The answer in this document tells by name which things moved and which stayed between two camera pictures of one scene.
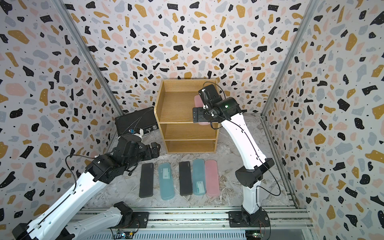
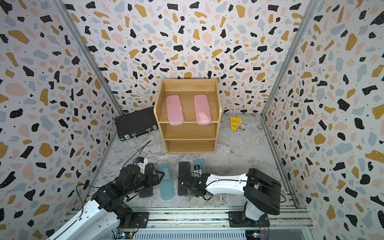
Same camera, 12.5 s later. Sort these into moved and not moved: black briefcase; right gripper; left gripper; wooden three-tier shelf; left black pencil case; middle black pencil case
Moved: right gripper; left gripper
Not moved: black briefcase; wooden three-tier shelf; left black pencil case; middle black pencil case
